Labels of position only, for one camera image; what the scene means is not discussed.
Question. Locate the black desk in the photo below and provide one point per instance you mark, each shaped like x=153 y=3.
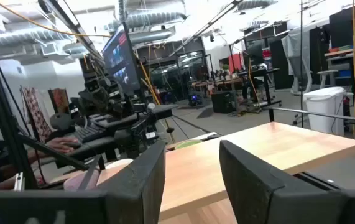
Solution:
x=164 y=110

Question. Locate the black work table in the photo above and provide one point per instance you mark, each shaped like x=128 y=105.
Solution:
x=258 y=72

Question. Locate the black computer monitor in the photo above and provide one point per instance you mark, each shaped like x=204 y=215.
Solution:
x=119 y=62

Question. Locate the thin black pole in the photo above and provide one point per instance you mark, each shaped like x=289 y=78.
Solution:
x=301 y=62

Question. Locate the white stool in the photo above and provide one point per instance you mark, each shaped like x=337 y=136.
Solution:
x=328 y=72

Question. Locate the black tripod legs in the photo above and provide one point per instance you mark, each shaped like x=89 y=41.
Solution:
x=192 y=124

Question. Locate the black metal railing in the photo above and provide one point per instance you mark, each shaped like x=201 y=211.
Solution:
x=320 y=114

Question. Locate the black device blue light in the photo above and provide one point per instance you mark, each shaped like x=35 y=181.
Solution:
x=196 y=99

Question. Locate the black metal track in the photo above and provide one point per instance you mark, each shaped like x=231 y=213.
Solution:
x=208 y=26

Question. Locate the large black cabinet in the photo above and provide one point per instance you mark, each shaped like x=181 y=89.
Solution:
x=342 y=28

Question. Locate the person's hand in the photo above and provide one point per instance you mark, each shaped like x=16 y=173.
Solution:
x=59 y=144

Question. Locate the black computer keyboard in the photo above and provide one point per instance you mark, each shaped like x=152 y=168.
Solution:
x=88 y=133

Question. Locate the dark grey domed object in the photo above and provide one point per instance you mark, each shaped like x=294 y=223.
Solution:
x=62 y=122

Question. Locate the black metal beam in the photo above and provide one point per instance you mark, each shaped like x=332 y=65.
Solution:
x=71 y=25

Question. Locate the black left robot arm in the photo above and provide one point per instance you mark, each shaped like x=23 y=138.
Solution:
x=101 y=88

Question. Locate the black computer mouse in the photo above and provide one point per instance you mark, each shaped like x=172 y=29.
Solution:
x=75 y=145

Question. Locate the red panel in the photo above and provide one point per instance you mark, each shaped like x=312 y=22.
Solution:
x=235 y=63

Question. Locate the black device with white tag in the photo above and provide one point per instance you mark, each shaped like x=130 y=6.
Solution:
x=7 y=124

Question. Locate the shelf with blue bins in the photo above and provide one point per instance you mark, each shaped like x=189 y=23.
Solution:
x=351 y=73

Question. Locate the wooden work table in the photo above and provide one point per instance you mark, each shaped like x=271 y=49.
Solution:
x=224 y=82

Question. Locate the red patterned hanging cloth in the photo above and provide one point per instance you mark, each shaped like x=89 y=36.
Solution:
x=35 y=112

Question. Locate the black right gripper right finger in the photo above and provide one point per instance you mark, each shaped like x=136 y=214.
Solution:
x=251 y=193

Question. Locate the white plastic trash bin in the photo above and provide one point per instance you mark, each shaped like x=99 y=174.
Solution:
x=323 y=109

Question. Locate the orange patterned hanging cloth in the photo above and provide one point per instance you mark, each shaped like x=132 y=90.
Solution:
x=59 y=99

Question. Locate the grey covered equipment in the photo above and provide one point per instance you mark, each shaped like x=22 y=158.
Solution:
x=295 y=56

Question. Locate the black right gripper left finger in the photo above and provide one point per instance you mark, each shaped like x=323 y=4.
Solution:
x=136 y=193

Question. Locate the silver ventilation duct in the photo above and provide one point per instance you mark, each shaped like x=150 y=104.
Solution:
x=152 y=20
x=258 y=3
x=25 y=37

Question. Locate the person's forearm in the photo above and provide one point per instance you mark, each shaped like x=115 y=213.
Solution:
x=1 y=177

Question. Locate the black box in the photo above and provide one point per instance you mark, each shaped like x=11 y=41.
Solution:
x=224 y=102

